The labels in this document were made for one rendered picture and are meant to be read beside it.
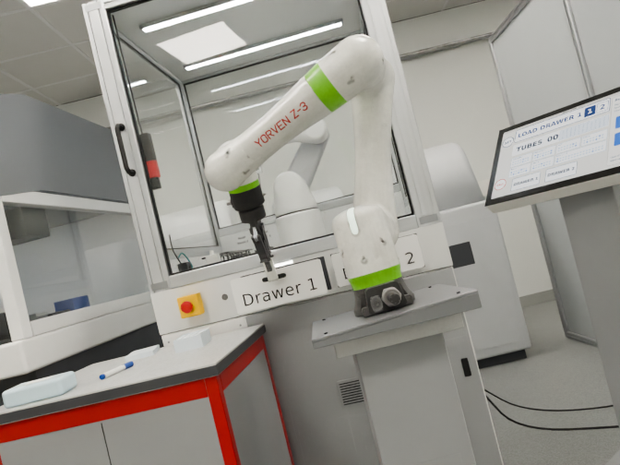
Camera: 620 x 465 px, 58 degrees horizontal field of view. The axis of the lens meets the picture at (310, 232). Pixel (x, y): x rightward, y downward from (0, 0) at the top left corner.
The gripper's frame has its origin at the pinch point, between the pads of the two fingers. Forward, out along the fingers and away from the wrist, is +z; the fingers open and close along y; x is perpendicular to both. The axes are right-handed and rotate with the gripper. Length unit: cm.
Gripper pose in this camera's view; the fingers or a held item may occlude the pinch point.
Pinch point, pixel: (270, 269)
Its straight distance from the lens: 167.4
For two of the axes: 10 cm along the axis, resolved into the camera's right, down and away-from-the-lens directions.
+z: 2.6, 9.1, 3.1
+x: 9.6, -2.4, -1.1
